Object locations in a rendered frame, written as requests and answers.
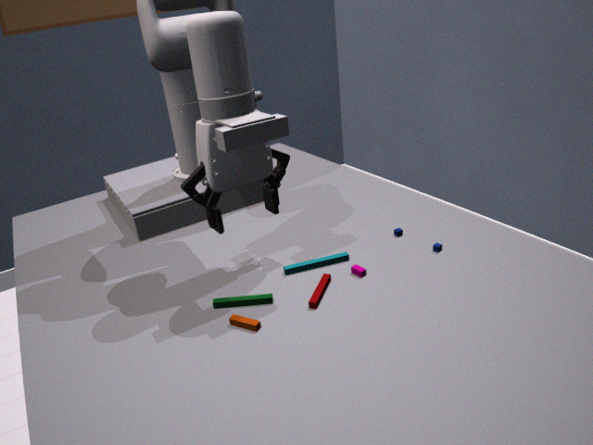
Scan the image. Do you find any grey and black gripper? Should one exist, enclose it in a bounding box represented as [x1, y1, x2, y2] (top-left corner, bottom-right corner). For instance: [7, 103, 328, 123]
[181, 118, 290, 234]

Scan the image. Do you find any turquoise rod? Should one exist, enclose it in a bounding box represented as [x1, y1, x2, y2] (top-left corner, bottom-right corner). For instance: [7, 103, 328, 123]
[284, 252, 349, 275]

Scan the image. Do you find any magenta block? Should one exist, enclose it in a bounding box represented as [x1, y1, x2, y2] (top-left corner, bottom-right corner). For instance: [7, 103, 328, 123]
[351, 264, 366, 278]

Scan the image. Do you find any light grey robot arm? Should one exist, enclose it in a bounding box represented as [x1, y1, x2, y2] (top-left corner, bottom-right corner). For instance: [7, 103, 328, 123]
[137, 0, 289, 182]

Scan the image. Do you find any green rod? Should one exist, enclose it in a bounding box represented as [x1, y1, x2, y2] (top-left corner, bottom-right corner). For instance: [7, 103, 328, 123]
[213, 294, 273, 309]

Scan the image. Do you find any orange rod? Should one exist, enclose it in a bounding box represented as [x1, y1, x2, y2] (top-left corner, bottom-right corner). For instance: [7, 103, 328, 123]
[229, 314, 261, 332]

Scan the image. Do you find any red rod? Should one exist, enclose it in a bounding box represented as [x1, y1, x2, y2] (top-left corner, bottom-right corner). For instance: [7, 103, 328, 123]
[309, 273, 331, 310]

